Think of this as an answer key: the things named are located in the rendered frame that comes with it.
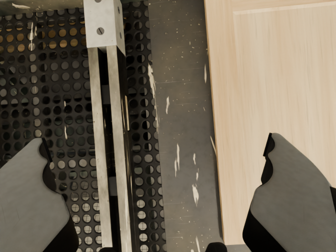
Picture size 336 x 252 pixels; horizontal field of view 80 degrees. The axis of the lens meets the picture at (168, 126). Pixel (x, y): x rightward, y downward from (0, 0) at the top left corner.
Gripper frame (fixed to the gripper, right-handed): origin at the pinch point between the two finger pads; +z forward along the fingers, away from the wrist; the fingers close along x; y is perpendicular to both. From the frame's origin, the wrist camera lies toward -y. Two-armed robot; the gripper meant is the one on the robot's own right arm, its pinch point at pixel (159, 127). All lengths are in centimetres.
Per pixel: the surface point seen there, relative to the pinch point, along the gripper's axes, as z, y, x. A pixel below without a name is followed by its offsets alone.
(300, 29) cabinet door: 35.9, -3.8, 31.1
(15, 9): 44, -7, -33
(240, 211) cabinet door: 17.4, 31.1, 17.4
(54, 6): 44, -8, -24
